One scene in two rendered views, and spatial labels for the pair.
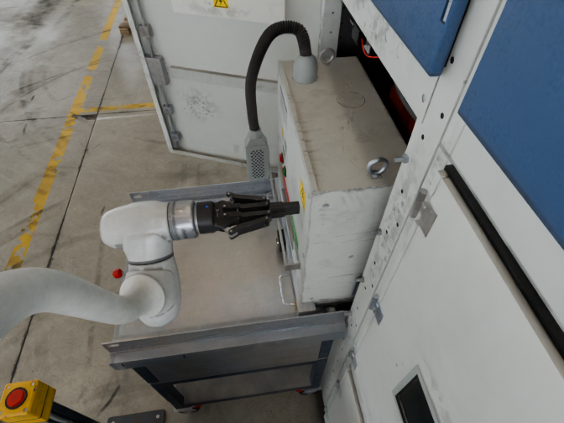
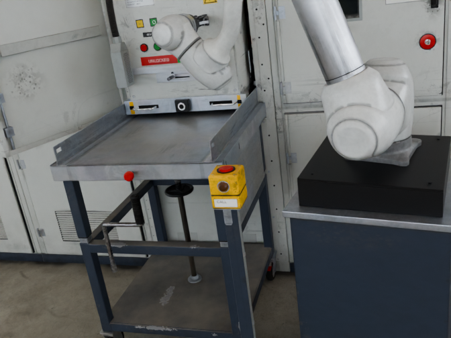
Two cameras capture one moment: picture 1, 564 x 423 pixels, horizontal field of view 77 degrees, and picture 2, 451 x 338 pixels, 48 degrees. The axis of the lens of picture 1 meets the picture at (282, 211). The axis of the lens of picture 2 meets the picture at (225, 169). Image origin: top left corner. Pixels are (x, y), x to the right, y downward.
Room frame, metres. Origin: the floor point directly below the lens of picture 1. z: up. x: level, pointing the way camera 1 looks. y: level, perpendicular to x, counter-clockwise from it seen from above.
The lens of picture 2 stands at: (-0.34, 1.77, 1.39)
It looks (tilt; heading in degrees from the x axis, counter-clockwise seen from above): 21 degrees down; 296
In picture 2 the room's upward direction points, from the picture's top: 8 degrees counter-clockwise
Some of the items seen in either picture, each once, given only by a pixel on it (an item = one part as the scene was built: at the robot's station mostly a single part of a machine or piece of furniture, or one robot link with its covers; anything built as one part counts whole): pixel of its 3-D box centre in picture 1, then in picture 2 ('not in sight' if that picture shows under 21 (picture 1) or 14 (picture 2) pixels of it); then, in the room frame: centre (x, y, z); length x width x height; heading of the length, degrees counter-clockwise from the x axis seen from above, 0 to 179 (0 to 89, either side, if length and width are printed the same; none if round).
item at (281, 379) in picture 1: (237, 305); (184, 220); (0.66, 0.19, 0.46); 0.64 x 0.58 x 0.66; 98
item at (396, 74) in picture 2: not in sight; (382, 97); (-0.16, 0.34, 1.00); 0.18 x 0.16 x 0.22; 85
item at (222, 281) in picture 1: (227, 259); (170, 137); (0.65, 0.19, 0.82); 0.68 x 0.62 x 0.06; 98
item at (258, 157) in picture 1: (258, 156); (122, 64); (0.88, 0.08, 1.09); 0.08 x 0.05 x 0.17; 98
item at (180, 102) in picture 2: (280, 240); (182, 105); (0.68, 0.00, 0.90); 0.06 x 0.03 x 0.05; 8
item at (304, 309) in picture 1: (291, 239); (185, 103); (0.69, -0.03, 0.90); 0.54 x 0.05 x 0.06; 8
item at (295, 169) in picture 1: (288, 187); (174, 42); (0.69, -0.02, 1.15); 0.48 x 0.01 x 0.48; 8
